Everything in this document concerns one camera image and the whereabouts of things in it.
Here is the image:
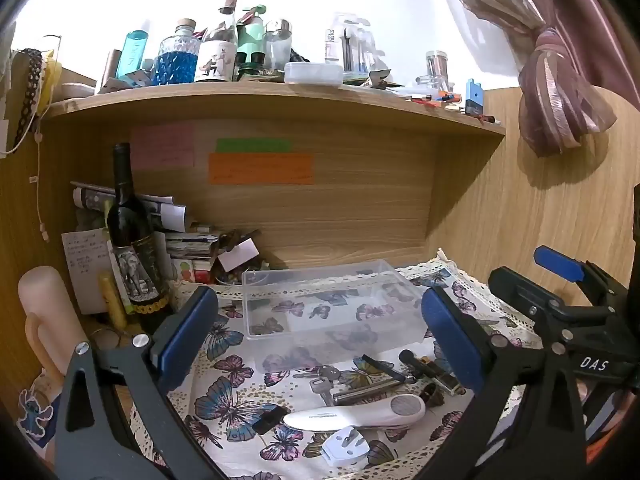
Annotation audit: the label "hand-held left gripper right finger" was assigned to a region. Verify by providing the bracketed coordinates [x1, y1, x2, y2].
[421, 287, 589, 480]

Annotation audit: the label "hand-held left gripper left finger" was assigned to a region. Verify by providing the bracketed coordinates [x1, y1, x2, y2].
[54, 286, 221, 480]

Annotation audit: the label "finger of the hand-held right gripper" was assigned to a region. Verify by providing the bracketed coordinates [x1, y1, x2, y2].
[487, 266, 567, 322]
[534, 246, 601, 287]

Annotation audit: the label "clear plastic container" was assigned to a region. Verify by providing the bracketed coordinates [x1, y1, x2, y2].
[241, 258, 441, 372]

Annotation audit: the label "black cylinder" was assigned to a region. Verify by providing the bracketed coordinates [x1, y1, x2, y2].
[398, 349, 427, 377]

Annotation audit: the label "butterfly printed lace cloth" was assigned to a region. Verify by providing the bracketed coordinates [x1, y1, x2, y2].
[127, 249, 543, 480]

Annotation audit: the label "yellow marker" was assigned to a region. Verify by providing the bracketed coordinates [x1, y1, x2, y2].
[98, 272, 129, 332]

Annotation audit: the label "stack of papers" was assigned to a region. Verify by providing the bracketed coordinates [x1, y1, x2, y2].
[164, 225, 226, 262]

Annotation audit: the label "silver metal bar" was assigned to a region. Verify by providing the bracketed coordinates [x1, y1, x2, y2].
[332, 379, 407, 406]

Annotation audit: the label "dark wine bottle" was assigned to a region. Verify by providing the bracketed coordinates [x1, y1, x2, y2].
[106, 143, 174, 333]

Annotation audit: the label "white handheld electric device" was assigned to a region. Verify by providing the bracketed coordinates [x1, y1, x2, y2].
[282, 393, 427, 431]

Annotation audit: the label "small black clip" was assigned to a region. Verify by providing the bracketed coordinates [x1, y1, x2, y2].
[252, 407, 282, 435]

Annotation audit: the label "white handwritten paper note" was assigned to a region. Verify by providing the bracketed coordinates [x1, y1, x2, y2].
[62, 230, 119, 316]

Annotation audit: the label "silver keys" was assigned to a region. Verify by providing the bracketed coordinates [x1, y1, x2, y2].
[308, 365, 342, 406]

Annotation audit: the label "beige cup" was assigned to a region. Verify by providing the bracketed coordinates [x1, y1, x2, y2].
[18, 266, 89, 377]

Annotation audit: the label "white power adapter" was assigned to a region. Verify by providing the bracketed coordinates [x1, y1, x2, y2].
[321, 426, 370, 467]

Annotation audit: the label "blue cartoon sticker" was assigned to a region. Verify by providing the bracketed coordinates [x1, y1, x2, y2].
[18, 389, 54, 434]

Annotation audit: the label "orange sticky note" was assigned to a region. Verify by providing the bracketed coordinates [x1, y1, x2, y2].
[208, 153, 315, 185]

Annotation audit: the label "pink sticky note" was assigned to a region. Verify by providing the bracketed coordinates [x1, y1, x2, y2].
[130, 125, 196, 170]

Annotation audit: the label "green sticky note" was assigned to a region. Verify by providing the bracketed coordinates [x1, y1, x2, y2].
[215, 137, 293, 154]

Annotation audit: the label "mauve striped curtain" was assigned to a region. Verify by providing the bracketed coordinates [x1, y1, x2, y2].
[430, 0, 640, 157]

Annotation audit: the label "clear glass jar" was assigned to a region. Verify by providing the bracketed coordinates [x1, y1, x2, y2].
[416, 50, 452, 89]

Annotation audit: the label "wooden shelf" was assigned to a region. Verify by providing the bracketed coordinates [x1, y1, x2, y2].
[0, 80, 507, 386]

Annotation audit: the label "glass bottle with blue beads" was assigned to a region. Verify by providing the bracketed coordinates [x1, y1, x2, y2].
[152, 19, 201, 86]

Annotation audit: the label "clear bottle with white label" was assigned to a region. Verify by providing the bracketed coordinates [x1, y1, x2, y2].
[194, 0, 240, 84]

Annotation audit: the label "light blue bottle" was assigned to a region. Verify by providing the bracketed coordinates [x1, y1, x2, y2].
[117, 30, 150, 81]

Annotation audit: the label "black lace band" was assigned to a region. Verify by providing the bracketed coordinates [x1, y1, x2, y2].
[12, 48, 44, 149]

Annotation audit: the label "white plastic box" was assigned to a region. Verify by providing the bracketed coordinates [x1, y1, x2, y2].
[283, 62, 345, 86]

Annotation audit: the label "mint green bottle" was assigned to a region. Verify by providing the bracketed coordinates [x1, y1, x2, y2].
[236, 6, 267, 79]

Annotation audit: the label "clear packaged tool set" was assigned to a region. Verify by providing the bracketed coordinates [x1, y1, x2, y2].
[324, 12, 376, 74]

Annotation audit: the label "white cable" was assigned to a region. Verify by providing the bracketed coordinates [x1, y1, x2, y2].
[0, 55, 63, 242]

